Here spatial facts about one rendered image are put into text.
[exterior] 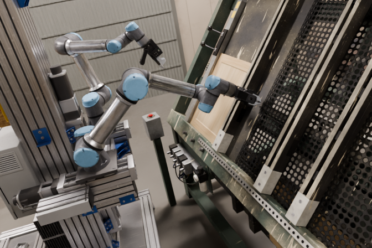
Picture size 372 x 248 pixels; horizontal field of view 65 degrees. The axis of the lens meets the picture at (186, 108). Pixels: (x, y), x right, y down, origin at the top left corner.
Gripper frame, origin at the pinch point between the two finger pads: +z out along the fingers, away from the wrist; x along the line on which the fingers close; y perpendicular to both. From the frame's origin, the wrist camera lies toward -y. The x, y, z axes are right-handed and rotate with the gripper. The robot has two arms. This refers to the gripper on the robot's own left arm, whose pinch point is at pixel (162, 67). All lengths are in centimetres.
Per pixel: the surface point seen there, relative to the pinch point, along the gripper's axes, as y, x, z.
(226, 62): 36.1, -5.1, 24.9
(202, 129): -6, -19, 47
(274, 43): 60, -41, 19
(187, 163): -27, -32, 52
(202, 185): -28, -45, 64
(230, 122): 12, -47, 37
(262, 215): -3, -97, 56
